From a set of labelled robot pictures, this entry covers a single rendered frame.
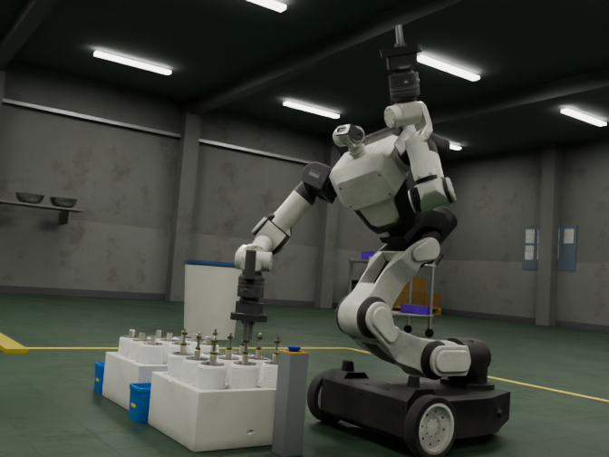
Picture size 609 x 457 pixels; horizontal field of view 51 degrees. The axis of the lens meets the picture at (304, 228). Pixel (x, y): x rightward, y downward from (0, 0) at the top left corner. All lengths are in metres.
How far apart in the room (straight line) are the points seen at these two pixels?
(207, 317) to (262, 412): 3.32
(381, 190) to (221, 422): 0.92
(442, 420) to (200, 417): 0.78
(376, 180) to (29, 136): 9.79
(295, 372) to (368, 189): 0.67
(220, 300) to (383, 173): 3.41
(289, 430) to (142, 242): 10.13
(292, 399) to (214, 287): 3.42
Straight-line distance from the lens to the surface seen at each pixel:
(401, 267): 2.28
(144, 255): 12.03
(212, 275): 5.37
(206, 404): 2.03
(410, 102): 1.96
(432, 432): 2.18
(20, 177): 11.51
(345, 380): 2.39
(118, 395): 2.70
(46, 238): 11.53
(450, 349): 2.46
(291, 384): 2.01
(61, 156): 11.70
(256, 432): 2.14
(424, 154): 1.93
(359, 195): 2.24
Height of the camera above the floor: 0.53
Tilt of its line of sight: 5 degrees up
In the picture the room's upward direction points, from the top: 4 degrees clockwise
